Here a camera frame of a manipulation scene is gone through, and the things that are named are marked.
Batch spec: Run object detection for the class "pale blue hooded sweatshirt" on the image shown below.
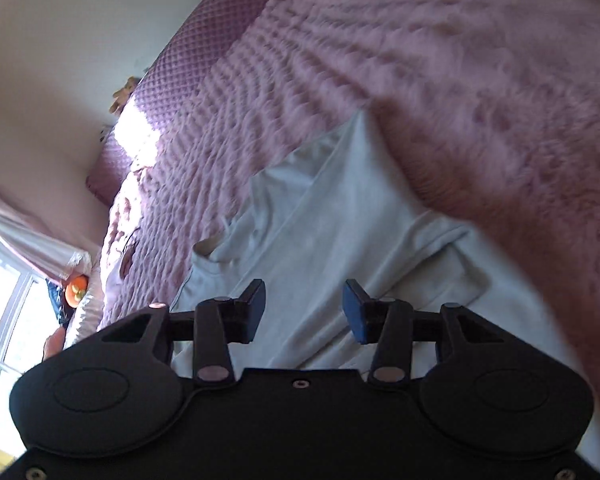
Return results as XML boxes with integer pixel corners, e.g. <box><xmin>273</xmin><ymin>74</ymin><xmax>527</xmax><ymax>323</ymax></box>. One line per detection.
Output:
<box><xmin>170</xmin><ymin>109</ymin><xmax>600</xmax><ymax>441</ymax></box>

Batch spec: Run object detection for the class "pink soft toy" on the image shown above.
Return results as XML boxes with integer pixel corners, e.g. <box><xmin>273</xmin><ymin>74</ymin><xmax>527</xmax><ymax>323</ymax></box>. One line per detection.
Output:
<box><xmin>42</xmin><ymin>326</ymin><xmax>67</xmax><ymax>361</ymax></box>

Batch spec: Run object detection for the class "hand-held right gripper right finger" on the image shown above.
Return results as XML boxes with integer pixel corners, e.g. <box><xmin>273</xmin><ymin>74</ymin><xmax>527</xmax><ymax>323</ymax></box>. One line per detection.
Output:
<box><xmin>343</xmin><ymin>279</ymin><xmax>504</xmax><ymax>390</ymax></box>

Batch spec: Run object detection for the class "blue bottle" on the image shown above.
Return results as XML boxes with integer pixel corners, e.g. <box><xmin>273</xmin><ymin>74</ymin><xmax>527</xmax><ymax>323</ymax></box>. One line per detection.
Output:
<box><xmin>47</xmin><ymin>282</ymin><xmax>69</xmax><ymax>325</ymax></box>

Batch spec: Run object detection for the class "pink fluffy blanket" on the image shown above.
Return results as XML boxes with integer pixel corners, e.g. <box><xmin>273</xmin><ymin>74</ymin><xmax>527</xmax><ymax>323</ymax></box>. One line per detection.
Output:
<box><xmin>100</xmin><ymin>0</ymin><xmax>600</xmax><ymax>411</ymax></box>

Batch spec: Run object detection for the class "orange plush toy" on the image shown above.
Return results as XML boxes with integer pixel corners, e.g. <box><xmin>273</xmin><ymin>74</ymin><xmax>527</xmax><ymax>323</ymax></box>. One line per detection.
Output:
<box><xmin>63</xmin><ymin>275</ymin><xmax>90</xmax><ymax>309</ymax></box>

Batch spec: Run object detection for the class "brown teddy bear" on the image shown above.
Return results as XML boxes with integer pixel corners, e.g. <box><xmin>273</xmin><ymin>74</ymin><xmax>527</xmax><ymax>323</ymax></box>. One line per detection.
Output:
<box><xmin>110</xmin><ymin>76</ymin><xmax>141</xmax><ymax>114</ymax></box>

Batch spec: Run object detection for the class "window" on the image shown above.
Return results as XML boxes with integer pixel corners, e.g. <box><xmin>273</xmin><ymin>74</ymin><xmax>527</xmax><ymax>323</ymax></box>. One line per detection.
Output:
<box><xmin>0</xmin><ymin>220</ymin><xmax>67</xmax><ymax>461</ymax></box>

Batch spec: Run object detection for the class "purple quilted headboard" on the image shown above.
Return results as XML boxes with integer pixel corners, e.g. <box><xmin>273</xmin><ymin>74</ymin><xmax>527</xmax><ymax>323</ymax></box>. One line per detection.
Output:
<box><xmin>86</xmin><ymin>0</ymin><xmax>289</xmax><ymax>207</ymax></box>

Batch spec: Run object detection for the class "pink sheer curtain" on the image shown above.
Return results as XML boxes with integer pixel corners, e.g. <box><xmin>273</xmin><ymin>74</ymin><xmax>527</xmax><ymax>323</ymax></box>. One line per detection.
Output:
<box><xmin>0</xmin><ymin>175</ymin><xmax>92</xmax><ymax>282</ymax></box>

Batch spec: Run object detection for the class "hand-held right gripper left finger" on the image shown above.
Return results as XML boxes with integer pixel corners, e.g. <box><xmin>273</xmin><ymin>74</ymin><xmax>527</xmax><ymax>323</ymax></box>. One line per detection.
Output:
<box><xmin>99</xmin><ymin>279</ymin><xmax>267</xmax><ymax>387</ymax></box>

